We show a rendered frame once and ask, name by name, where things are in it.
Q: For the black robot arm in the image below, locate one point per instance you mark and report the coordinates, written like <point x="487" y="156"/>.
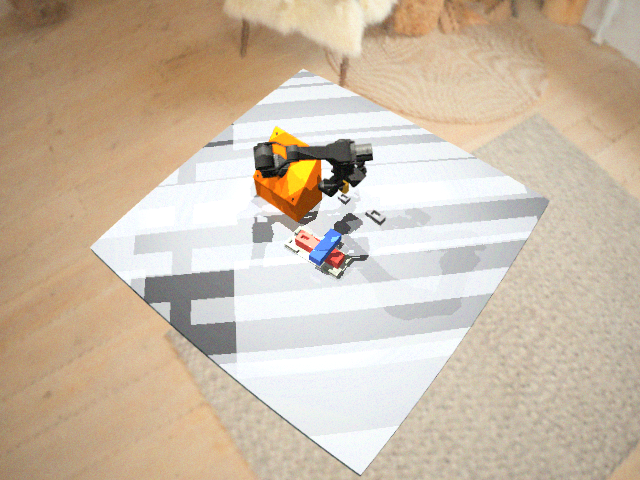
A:
<point x="341" y="153"/>

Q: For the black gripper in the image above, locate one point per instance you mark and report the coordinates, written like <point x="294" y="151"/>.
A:
<point x="331" y="185"/>

